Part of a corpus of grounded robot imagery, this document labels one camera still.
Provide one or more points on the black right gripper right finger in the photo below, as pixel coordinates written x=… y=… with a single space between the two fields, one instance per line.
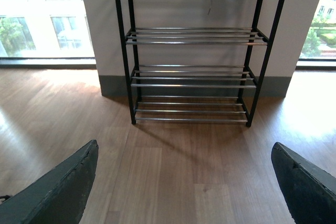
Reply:
x=308 y=190

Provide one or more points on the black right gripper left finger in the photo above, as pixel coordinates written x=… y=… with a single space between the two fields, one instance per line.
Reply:
x=59 y=196

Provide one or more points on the black metal shoe rack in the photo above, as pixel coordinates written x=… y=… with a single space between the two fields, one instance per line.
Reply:
x=196 y=60

